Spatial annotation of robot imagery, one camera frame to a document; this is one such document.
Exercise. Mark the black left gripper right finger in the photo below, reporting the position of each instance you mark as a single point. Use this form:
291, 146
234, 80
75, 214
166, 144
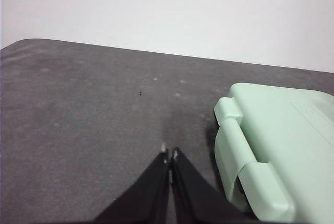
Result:
195, 200

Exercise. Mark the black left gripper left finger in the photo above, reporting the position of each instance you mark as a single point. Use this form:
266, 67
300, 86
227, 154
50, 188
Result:
146, 198

